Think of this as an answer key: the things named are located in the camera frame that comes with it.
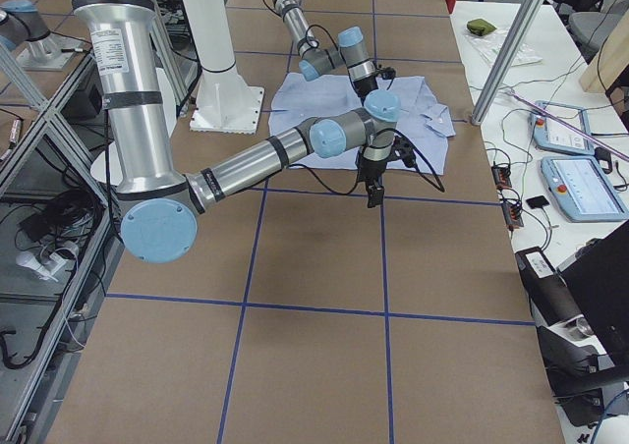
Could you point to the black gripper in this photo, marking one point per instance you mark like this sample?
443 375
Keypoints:
370 171
364 87

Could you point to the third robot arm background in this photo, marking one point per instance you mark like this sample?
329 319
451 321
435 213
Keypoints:
21 23

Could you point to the small orange circuit board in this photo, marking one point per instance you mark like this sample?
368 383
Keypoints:
501 176

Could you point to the green folded cloth pouch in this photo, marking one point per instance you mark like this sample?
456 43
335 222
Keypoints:
480 27

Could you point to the reacher grabber stick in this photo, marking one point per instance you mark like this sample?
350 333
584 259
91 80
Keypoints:
549 116

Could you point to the teach pendant tablet far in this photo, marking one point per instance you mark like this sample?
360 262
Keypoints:
552 136

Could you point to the teach pendant tablet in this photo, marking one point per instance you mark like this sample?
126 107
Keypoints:
582 190
552 136

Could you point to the teach pendant tablet near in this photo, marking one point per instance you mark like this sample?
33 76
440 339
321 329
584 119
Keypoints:
582 190

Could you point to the black monitor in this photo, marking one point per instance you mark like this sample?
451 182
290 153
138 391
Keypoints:
598 282

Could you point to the black printer device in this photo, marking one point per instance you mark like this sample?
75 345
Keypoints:
583 380

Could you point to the white power strip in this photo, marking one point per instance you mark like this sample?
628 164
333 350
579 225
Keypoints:
47 267

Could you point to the aluminium frame post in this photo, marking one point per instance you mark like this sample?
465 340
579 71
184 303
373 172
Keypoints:
508 51

